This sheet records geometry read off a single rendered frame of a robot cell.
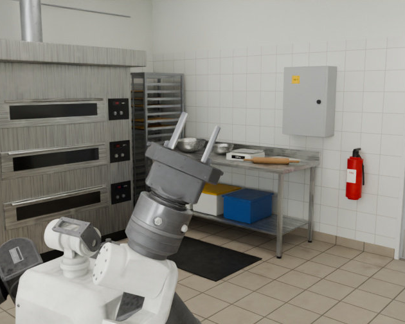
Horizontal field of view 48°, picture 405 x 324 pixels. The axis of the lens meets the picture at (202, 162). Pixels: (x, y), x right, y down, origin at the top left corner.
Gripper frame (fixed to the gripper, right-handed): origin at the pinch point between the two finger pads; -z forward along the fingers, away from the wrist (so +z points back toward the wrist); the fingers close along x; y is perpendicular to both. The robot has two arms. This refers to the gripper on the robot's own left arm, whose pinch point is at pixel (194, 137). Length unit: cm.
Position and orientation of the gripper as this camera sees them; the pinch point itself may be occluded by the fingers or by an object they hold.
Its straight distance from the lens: 71.1
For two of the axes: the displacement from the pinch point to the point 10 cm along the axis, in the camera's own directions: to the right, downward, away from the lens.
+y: 0.2, -0.3, 10.0
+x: -9.2, -3.9, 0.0
